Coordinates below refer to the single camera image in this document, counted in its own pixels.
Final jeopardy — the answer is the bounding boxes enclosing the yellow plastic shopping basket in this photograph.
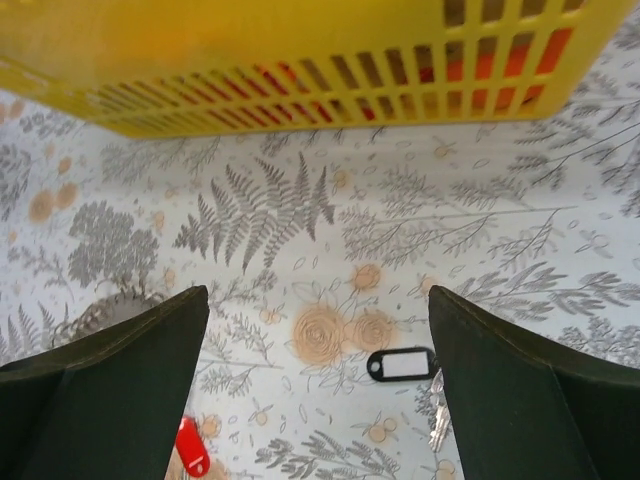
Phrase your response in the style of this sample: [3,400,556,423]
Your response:
[1,1,633,138]

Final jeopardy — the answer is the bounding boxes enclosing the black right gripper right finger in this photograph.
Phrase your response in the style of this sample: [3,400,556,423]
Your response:
[429,286,639,479]

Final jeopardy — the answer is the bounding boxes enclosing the black key tag with key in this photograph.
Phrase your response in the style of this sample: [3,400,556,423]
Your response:
[366,347,451,453]

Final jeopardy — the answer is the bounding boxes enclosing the red key tag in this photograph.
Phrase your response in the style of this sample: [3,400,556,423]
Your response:
[175,416,211,478]

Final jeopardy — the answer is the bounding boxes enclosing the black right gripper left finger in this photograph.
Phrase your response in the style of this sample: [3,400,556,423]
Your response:
[1,286,209,479]

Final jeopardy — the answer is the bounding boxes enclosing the floral patterned table mat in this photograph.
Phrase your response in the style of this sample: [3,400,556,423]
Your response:
[1,14,639,479]

